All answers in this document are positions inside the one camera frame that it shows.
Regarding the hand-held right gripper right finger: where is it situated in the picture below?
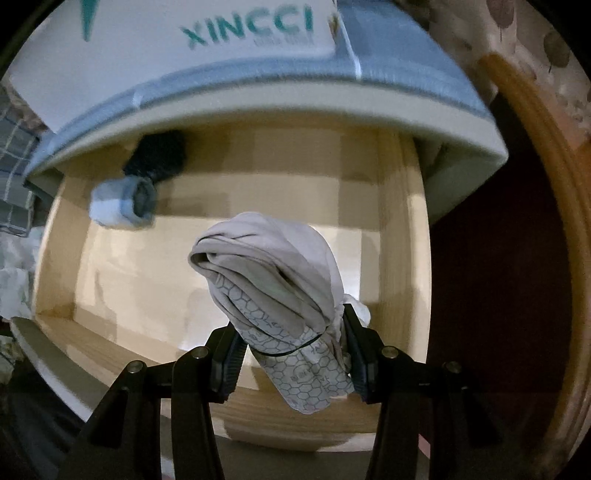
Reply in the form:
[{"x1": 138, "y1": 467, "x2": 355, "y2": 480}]
[{"x1": 342, "y1": 304, "x2": 522, "y2": 480}]

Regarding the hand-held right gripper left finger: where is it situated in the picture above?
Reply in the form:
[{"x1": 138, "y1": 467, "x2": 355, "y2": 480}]
[{"x1": 55, "y1": 323, "x2": 247, "y2": 480}]

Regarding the beige underwear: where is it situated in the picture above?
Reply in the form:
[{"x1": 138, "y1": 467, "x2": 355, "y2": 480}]
[{"x1": 188, "y1": 211, "x2": 372, "y2": 415}]

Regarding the grey front wooden drawer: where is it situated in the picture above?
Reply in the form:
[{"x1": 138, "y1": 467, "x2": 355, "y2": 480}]
[{"x1": 10, "y1": 117, "x2": 432, "y2": 455}]

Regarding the light blue underwear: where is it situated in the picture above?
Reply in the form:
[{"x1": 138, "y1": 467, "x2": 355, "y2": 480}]
[{"x1": 89, "y1": 176, "x2": 158, "y2": 230}]

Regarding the dark blue patterned underwear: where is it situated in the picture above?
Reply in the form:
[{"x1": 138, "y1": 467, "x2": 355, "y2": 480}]
[{"x1": 122, "y1": 129, "x2": 188, "y2": 184}]

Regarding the white cardboard box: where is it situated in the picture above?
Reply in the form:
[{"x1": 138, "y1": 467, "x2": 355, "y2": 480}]
[{"x1": 7, "y1": 0, "x2": 342, "y2": 134}]

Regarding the white plastic bag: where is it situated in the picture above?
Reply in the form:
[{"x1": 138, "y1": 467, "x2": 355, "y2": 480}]
[{"x1": 0, "y1": 231, "x2": 42, "y2": 324}]

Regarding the orange wooden furniture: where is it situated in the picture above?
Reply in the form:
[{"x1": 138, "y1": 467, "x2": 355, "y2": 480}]
[{"x1": 478, "y1": 53, "x2": 591, "y2": 462}]

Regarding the blue checked cloth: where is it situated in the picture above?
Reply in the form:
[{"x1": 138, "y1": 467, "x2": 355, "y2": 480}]
[{"x1": 23, "y1": 0, "x2": 492, "y2": 176}]

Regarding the grey plaid cloth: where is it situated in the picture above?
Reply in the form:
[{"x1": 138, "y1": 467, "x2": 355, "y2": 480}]
[{"x1": 0, "y1": 83, "x2": 51, "y2": 236}]

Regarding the beige leaf print bedding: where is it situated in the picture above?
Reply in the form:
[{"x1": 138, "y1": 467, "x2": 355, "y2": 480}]
[{"x1": 406, "y1": 0, "x2": 591, "y2": 153}]

